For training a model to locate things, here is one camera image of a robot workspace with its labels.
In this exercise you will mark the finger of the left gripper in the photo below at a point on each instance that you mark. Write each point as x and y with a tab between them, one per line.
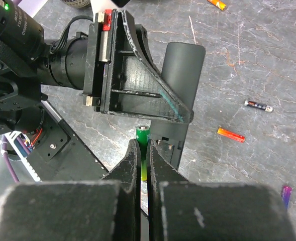
141	36
132	84

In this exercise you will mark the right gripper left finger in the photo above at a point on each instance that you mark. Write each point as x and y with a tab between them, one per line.
105	209

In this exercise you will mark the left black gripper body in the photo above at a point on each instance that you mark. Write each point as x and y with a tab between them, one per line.
96	59

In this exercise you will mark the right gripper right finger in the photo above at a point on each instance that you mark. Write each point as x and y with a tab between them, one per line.
183	210

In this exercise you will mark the green battery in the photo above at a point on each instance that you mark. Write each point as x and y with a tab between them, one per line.
143	137

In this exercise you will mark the brown ceramic bowl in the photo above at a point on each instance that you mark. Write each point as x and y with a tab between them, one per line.
78	4

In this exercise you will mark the orange yellow battery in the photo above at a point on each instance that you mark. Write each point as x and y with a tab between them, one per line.
219	4

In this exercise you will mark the orange red battery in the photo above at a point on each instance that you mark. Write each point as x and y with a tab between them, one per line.
231	135

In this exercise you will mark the purple battery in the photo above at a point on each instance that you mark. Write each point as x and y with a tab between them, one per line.
285	194

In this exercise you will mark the black silver battery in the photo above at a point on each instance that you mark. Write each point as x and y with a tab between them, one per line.
259	106

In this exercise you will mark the white slotted cable duct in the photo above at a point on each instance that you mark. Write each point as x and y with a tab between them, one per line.
22	147

